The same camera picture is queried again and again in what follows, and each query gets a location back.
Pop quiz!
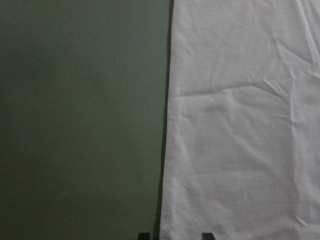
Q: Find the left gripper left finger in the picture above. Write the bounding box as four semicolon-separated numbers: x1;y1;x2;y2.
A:
137;232;151;240

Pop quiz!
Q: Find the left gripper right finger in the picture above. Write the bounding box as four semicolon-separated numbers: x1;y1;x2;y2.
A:
201;232;215;240

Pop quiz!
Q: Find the pink Snoopy t-shirt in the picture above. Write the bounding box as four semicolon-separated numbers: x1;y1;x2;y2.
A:
159;0;320;240

